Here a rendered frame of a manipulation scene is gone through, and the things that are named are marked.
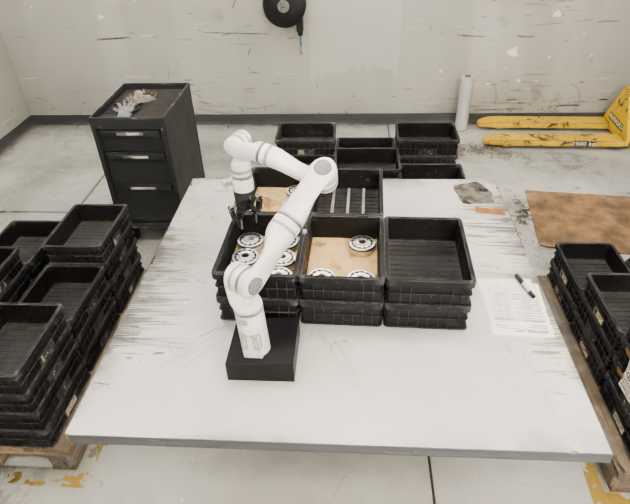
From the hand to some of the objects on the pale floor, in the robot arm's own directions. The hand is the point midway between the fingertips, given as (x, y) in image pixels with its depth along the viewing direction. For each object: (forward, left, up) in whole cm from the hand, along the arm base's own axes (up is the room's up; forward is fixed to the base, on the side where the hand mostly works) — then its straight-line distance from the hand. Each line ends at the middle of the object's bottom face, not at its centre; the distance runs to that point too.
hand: (247, 221), depth 196 cm
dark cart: (+146, +114, -90) cm, 206 cm away
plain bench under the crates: (+14, -25, -102) cm, 106 cm away
